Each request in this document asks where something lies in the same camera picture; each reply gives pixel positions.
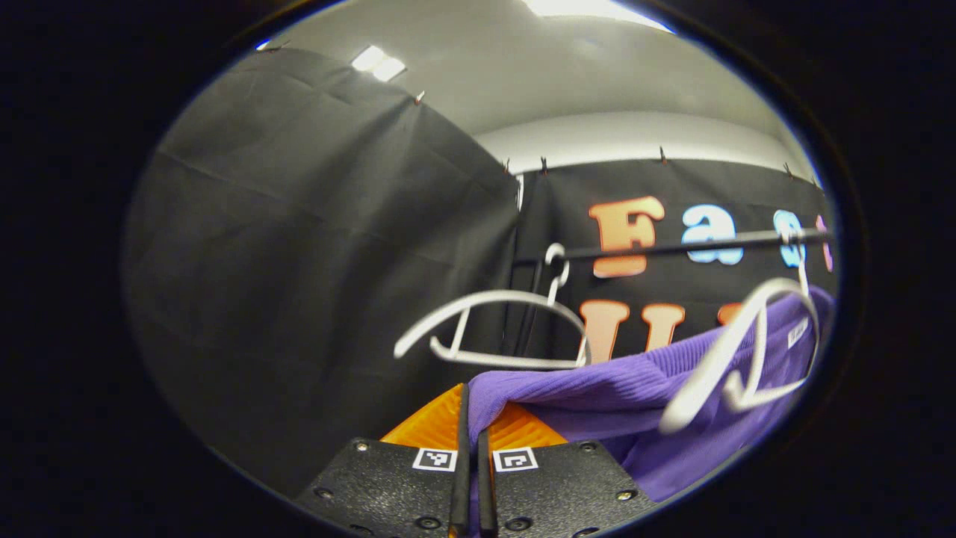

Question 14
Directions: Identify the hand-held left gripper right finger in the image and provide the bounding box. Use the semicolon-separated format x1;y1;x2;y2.
477;402;659;538

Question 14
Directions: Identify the purple corduroy jacket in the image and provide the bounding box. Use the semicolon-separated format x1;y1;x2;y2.
467;286;839;538

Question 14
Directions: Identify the ceiling light panel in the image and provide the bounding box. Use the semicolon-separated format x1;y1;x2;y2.
523;0;673;34
351;45;408;83

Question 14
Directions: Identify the white plastic clothes hanger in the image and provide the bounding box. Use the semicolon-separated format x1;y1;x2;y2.
659;228;822;436
394;243;592;371

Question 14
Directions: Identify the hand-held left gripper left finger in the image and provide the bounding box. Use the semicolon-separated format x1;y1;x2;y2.
294;383;472;538

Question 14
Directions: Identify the black backdrop cloth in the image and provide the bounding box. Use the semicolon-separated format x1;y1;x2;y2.
515;158;839;367
123;46;521;498

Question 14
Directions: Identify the black clothes rack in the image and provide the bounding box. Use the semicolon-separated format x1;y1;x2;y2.
510;228;835;359

